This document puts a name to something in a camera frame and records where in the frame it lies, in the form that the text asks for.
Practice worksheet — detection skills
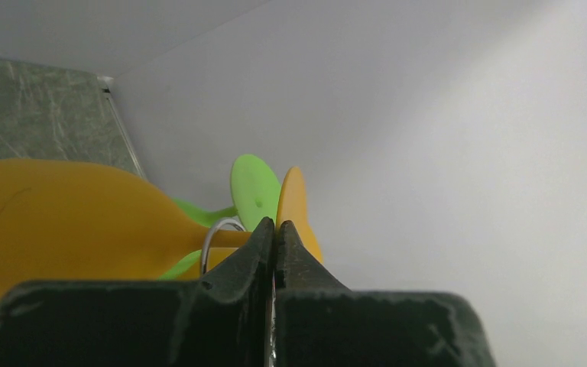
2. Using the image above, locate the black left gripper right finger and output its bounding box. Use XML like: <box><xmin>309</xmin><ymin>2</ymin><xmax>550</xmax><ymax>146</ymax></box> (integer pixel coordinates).
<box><xmin>274</xmin><ymin>221</ymin><xmax>495</xmax><ymax>366</ymax></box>

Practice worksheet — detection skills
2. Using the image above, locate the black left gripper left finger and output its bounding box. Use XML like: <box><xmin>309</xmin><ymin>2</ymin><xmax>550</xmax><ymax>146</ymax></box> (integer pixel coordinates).
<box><xmin>0</xmin><ymin>218</ymin><xmax>274</xmax><ymax>366</ymax></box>

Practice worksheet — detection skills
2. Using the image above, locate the green plastic goblet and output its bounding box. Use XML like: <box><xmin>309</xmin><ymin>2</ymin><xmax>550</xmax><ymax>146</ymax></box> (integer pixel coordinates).
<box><xmin>155</xmin><ymin>154</ymin><xmax>281</xmax><ymax>281</ymax></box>

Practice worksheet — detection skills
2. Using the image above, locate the orange plastic goblet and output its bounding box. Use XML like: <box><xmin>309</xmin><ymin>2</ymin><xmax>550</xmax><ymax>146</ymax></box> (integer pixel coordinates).
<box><xmin>0</xmin><ymin>158</ymin><xmax>323</xmax><ymax>298</ymax></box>

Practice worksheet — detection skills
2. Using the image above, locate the chrome wine glass rack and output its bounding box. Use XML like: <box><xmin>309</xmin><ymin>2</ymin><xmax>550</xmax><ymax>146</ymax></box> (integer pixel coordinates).
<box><xmin>199</xmin><ymin>216</ymin><xmax>248</xmax><ymax>277</ymax></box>

